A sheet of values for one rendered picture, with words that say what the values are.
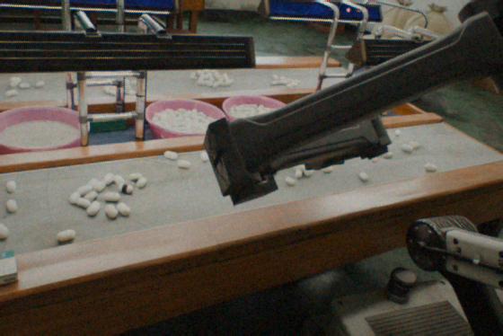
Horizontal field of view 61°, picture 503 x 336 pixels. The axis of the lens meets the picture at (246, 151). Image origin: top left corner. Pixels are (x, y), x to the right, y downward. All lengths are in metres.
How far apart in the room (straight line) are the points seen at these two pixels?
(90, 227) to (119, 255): 0.13
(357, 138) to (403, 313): 0.68
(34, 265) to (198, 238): 0.31
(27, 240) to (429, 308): 1.06
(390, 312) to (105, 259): 0.80
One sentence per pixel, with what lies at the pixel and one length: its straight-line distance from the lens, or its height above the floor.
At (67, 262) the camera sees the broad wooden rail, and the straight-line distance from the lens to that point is 0.87.
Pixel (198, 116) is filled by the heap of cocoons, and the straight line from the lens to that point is 1.50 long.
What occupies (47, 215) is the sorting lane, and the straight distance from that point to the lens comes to 1.03.
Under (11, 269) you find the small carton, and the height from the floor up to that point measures 0.78.
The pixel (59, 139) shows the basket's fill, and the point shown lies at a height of 0.73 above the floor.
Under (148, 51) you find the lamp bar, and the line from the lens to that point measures 0.97.
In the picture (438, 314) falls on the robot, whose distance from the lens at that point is 1.39.
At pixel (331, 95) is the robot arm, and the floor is 1.21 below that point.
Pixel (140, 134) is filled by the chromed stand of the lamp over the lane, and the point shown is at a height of 0.78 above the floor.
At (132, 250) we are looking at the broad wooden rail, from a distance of 0.88.
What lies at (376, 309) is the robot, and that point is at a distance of 1.31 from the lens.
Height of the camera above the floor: 1.36
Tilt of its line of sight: 29 degrees down
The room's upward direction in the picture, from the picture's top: 10 degrees clockwise
